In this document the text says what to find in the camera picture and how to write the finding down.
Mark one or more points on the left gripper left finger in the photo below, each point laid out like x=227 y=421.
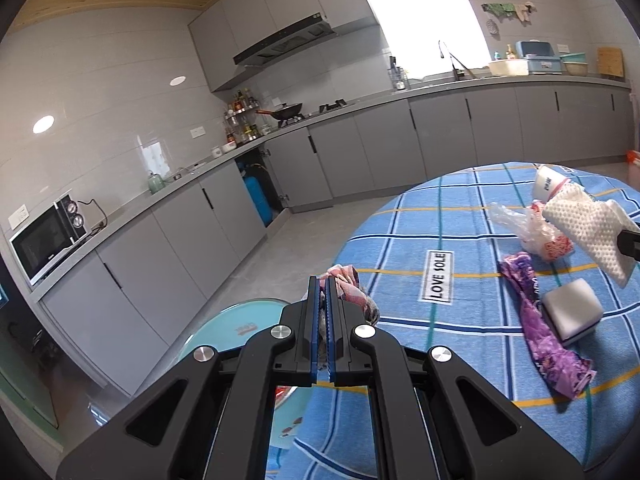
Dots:
x=209 y=416

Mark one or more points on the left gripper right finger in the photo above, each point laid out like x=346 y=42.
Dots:
x=433 y=416

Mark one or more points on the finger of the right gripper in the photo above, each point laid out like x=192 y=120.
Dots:
x=628 y=244

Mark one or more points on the white foam net sleeve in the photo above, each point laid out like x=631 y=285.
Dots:
x=593 y=226

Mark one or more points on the white sponge block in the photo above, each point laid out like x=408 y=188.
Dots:
x=573 y=310

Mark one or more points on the clear red printed plastic bag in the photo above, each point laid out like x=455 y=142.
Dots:
x=536 y=235

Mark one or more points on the paper cup with stripes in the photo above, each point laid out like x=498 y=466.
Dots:
x=548 y=183

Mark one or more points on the purple snack wrapper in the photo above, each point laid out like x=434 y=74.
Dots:
x=564 y=370

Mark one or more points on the patterned cloth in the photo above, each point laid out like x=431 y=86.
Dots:
x=348 y=288

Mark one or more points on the pink trash bin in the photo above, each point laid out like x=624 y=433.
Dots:
x=633 y=165

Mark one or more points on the grey lower kitchen cabinets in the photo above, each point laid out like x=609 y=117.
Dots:
x=125 y=296

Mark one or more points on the grey kitchen cabinets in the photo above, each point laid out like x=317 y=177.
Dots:
x=230 y=26
x=125 y=296

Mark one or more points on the kitchen sink faucet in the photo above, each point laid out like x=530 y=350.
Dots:
x=458 y=69

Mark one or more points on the grey upper kitchen cabinets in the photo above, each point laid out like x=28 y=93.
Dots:
x=230 y=26

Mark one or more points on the teal enamel basin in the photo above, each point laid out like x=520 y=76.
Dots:
x=232 y=328

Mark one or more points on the blue plaid tablecloth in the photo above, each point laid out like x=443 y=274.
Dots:
x=430 y=260

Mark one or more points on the wooden cutting board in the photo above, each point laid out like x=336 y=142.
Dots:
x=610 y=62

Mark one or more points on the blue dish rack box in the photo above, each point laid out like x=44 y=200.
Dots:
x=540 y=57

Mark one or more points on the cream plastic basin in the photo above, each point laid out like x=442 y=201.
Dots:
x=518 y=67

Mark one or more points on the blue water filter tank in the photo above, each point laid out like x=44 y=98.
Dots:
x=259 y=199

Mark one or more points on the black white microwave oven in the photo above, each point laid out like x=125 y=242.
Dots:
x=47 y=240

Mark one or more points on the utensil holder glass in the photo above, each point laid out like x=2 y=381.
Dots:
x=397 y=75

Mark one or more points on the spice rack with bottles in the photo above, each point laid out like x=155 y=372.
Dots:
x=241 y=117

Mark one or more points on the gas stove burner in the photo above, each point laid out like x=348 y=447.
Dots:
x=328 y=107

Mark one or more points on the black wok pan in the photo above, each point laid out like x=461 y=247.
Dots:
x=284 y=113

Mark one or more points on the black range hood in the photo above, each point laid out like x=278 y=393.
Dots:
x=284 y=41

